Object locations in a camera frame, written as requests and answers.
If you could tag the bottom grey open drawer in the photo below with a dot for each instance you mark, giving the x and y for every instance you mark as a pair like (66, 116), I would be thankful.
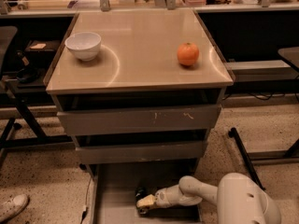
(115, 185)

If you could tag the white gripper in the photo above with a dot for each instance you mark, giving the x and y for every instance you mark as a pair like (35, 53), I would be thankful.
(163, 197)

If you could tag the white shoe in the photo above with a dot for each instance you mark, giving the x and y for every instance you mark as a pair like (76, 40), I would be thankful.
(12, 207)

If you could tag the middle grey drawer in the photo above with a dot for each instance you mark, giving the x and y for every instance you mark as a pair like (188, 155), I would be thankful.
(142, 152)

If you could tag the black table leg right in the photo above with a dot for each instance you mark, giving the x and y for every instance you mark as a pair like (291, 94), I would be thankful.
(233, 133)

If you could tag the green soda can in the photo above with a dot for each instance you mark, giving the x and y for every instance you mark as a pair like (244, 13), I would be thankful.
(140, 193)

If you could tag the black desk frame left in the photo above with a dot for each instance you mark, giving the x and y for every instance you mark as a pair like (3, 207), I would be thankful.
(41, 139)

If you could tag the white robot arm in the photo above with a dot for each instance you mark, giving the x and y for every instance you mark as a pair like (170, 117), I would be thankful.
(238, 199)

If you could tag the top grey drawer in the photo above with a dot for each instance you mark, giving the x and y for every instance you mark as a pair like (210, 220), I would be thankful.
(139, 120)

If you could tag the orange fruit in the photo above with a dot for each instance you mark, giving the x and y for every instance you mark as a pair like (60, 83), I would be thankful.
(187, 54)

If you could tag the white ceramic bowl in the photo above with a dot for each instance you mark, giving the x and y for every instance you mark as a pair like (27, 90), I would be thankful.
(84, 46)

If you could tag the grey drawer cabinet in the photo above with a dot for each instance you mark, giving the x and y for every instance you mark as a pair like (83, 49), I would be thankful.
(137, 66)

